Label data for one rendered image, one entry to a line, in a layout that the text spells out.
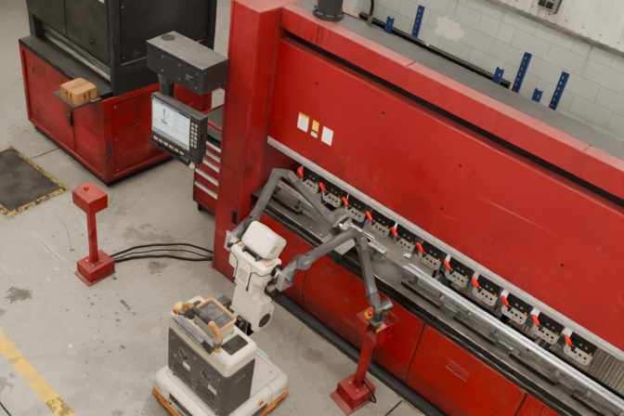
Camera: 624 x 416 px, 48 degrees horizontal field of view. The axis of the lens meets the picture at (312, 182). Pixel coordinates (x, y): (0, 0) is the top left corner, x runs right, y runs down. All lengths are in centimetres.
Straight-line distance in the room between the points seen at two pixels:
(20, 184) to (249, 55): 291
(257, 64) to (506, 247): 189
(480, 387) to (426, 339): 44
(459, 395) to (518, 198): 149
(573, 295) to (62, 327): 344
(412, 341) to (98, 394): 210
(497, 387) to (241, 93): 246
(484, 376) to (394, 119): 168
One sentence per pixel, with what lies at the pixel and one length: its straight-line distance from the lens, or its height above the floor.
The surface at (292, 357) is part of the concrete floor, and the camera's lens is 519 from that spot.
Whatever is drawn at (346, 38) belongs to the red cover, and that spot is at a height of 229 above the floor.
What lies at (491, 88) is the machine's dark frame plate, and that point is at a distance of 395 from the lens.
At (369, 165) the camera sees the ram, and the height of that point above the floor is 155.
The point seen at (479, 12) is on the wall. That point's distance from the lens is 855.
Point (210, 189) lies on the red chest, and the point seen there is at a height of 35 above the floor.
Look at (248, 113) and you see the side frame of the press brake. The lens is 466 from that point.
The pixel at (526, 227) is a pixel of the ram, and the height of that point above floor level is 172.
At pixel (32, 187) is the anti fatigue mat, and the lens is 660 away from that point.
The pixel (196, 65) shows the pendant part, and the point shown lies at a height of 195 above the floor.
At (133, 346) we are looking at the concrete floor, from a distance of 520.
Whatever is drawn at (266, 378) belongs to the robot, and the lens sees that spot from 470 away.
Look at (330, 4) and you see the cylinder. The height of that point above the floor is 240.
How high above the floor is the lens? 399
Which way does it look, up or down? 36 degrees down
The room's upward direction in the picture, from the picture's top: 10 degrees clockwise
